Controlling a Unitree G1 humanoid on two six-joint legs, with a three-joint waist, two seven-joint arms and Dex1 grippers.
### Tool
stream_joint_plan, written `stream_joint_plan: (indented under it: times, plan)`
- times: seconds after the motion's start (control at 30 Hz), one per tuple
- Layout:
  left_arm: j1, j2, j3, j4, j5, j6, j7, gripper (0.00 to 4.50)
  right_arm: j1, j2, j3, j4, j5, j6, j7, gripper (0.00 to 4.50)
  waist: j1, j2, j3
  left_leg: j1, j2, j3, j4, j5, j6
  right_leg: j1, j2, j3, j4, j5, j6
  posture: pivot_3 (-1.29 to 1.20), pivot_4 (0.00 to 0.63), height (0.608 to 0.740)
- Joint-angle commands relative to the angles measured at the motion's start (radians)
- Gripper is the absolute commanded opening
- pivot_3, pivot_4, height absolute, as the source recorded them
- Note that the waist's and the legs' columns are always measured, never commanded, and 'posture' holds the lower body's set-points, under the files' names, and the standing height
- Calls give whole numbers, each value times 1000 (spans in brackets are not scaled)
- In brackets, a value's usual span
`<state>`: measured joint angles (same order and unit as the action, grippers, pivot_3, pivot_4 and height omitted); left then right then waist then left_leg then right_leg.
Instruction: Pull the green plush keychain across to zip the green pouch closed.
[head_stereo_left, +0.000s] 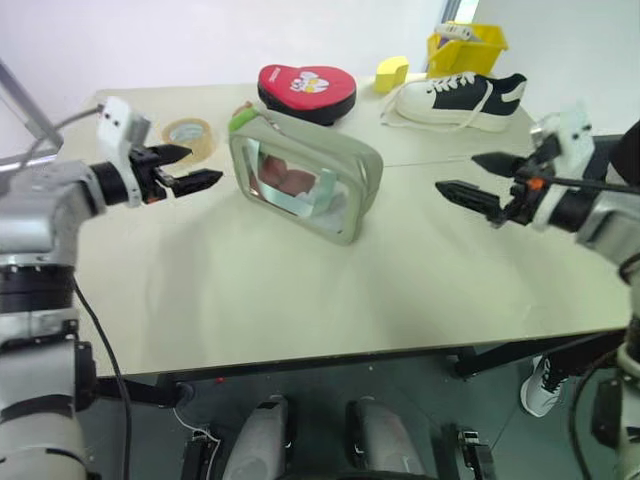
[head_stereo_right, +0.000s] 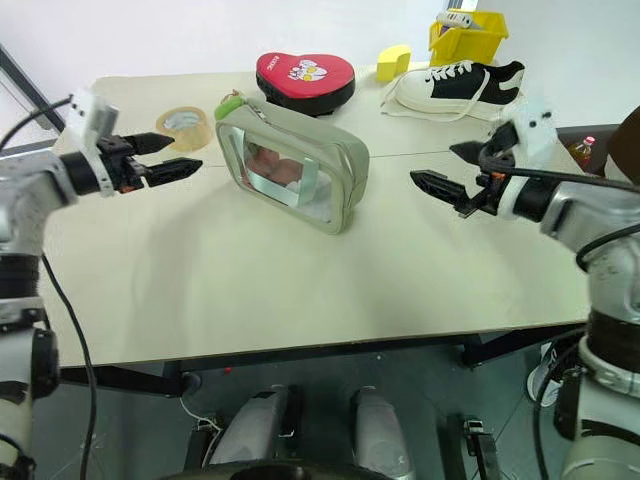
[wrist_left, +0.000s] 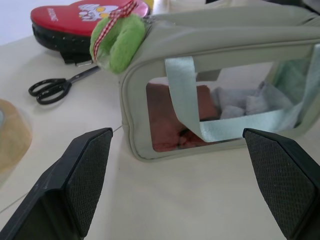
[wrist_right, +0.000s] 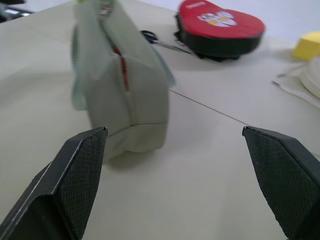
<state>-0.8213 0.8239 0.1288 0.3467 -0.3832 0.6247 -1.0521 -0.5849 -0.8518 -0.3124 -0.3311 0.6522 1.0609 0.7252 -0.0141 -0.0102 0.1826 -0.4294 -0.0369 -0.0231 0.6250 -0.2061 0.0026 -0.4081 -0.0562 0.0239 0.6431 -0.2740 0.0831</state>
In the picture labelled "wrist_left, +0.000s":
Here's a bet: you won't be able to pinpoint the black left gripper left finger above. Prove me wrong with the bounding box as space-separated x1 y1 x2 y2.
0 127 114 240

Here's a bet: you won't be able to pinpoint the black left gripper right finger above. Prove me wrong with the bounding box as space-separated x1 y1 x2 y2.
243 128 320 240

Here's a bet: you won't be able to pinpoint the green pouch with clear window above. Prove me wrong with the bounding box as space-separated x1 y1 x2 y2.
119 4 320 164

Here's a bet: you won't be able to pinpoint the tan packing tape roll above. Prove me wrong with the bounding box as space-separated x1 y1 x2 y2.
0 98 33 186

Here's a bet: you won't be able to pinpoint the grey folded cloth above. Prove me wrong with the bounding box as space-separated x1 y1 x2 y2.
211 80 294 120

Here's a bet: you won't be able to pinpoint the black scissors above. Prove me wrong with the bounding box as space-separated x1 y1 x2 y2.
28 65 99 105

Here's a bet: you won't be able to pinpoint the red folded cloth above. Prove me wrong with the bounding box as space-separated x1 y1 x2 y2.
145 83 219 153

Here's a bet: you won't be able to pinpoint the red and black cartoon case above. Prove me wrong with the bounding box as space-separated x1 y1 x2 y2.
30 0 152 68

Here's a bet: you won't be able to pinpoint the red white gingham ribbon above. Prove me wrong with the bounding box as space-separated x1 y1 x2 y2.
93 0 139 57

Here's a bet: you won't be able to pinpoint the green plush keychain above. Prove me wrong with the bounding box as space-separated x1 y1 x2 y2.
89 13 147 74

